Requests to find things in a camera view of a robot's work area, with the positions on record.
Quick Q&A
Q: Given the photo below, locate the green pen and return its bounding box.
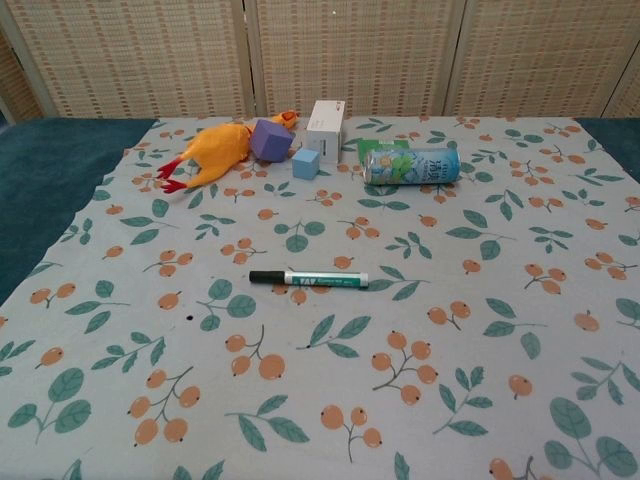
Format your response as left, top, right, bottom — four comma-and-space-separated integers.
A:
283, 270, 370, 290

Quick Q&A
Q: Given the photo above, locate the light blue foam cube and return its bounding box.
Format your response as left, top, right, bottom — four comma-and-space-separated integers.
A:
291, 147, 321, 181

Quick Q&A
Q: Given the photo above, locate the white cardboard box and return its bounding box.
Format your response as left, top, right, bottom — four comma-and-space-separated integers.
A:
305, 99, 347, 164

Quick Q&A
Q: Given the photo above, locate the purple foam cube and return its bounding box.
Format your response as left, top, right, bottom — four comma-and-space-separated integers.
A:
249, 118, 294, 164

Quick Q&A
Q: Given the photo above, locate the green snack packet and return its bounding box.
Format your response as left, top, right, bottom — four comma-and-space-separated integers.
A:
356, 138, 412, 164

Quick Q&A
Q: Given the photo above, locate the teal snack tube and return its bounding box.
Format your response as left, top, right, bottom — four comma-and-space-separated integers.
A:
363, 147, 461, 187

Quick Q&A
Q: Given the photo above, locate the floral print tablecloth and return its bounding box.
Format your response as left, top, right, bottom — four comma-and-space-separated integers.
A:
0, 115, 640, 480

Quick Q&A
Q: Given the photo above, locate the yellow rubber chicken toy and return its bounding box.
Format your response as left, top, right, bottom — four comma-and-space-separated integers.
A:
157, 110, 301, 195

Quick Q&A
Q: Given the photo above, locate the woven bamboo screen panel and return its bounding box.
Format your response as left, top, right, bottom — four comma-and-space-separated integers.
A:
248, 0, 469, 120
0, 0, 255, 121
0, 32, 45, 121
442, 0, 640, 121

